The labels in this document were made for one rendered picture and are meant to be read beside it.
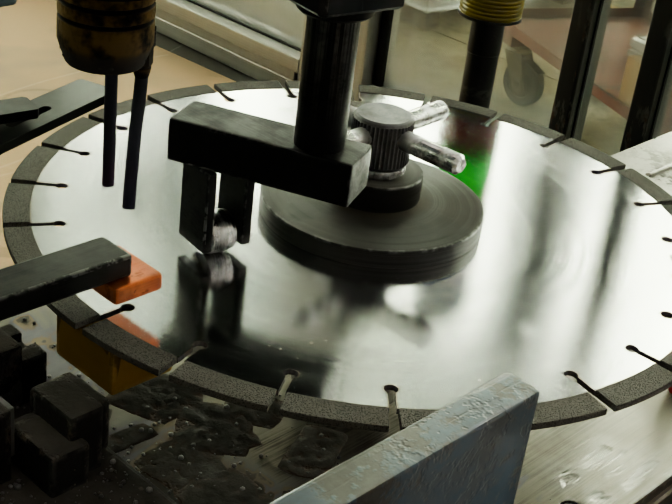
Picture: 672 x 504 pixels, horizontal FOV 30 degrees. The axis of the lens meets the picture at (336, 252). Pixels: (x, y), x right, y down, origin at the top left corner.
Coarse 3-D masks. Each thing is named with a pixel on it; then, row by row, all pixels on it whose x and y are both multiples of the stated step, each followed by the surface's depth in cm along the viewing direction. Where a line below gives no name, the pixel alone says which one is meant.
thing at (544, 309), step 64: (128, 128) 68; (448, 128) 73; (512, 128) 74; (64, 192) 61; (256, 192) 63; (512, 192) 66; (576, 192) 67; (640, 192) 68; (192, 256) 57; (256, 256) 57; (320, 256) 58; (512, 256) 60; (576, 256) 61; (640, 256) 62; (128, 320) 51; (192, 320) 52; (256, 320) 52; (320, 320) 53; (384, 320) 54; (448, 320) 54; (512, 320) 55; (576, 320) 55; (640, 320) 56; (320, 384) 49; (384, 384) 49; (448, 384) 50; (576, 384) 51
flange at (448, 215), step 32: (288, 192) 61; (384, 192) 59; (416, 192) 61; (448, 192) 63; (288, 224) 58; (320, 224) 59; (352, 224) 59; (384, 224) 59; (416, 224) 59; (448, 224) 60; (480, 224) 61; (352, 256) 57; (384, 256) 57; (416, 256) 58; (448, 256) 59
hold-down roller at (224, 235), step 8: (216, 208) 57; (216, 216) 56; (224, 216) 56; (216, 224) 56; (224, 224) 56; (232, 224) 56; (216, 232) 56; (224, 232) 56; (232, 232) 56; (216, 240) 56; (224, 240) 56; (232, 240) 56; (216, 248) 56; (224, 248) 56
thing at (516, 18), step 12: (468, 0) 86; (480, 0) 85; (492, 0) 85; (504, 0) 85; (516, 0) 85; (468, 12) 86; (480, 12) 85; (492, 12) 85; (504, 12) 85; (516, 12) 86; (492, 24) 86; (504, 24) 86; (516, 24) 86
